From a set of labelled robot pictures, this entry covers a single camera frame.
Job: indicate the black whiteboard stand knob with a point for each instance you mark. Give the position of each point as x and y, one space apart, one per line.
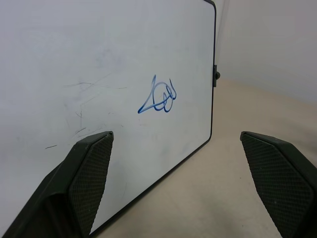
216 75

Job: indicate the black-framed whiteboard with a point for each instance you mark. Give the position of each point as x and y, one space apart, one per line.
104 64

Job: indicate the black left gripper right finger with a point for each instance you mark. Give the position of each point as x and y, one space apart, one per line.
280 181

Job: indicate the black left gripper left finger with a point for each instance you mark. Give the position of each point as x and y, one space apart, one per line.
74 178

